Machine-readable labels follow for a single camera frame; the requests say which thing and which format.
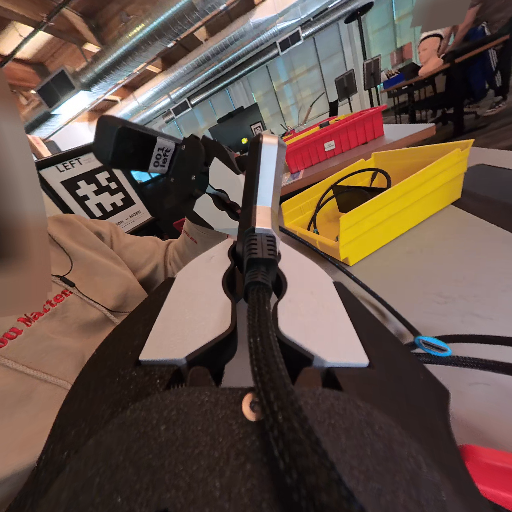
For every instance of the black silver hdmi hub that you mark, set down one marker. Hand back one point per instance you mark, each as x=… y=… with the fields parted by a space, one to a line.
x=268 y=180

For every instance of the mannequin head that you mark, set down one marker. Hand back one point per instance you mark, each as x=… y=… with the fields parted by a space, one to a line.
x=430 y=52

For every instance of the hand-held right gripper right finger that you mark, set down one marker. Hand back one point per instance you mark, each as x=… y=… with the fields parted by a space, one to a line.
x=320 y=316

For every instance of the small yellow bin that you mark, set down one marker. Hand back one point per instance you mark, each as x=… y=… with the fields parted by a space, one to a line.
x=304 y=130

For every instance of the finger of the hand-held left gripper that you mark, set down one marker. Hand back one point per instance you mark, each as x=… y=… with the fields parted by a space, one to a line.
x=226 y=176
x=216 y=224

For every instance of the framed marker sign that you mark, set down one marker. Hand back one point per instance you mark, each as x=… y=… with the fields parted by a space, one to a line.
x=100 y=192

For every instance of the dark wooden desk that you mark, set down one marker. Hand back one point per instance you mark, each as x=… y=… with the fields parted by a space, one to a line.
x=402 y=85

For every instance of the long ribbed red bin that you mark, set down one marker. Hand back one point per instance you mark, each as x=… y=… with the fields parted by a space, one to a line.
x=340 y=144

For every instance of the yellow plastic bin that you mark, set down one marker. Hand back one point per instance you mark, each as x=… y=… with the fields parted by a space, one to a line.
x=400 y=208

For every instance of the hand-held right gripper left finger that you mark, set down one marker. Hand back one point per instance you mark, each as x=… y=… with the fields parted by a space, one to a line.
x=188 y=312

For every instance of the black floor lamp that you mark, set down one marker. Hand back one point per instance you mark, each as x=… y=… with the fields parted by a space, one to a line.
x=362 y=40

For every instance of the red plastic bin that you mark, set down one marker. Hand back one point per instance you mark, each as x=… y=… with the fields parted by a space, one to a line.
x=488 y=472

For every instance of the black bin divider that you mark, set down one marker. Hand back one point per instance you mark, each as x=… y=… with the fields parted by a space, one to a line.
x=356 y=198

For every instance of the person in beige hoodie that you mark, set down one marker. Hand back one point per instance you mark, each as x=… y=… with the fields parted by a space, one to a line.
x=60 y=360

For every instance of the black panel on stand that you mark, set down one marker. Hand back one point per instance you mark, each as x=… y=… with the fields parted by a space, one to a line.
x=346 y=84
x=372 y=70

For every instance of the black monitor screen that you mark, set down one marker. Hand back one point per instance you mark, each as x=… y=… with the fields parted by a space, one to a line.
x=228 y=128

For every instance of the person's left forearm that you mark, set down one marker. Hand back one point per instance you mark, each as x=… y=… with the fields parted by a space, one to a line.
x=180 y=256

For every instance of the wood-edged grey table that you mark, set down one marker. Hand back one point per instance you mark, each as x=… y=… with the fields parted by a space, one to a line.
x=400 y=134

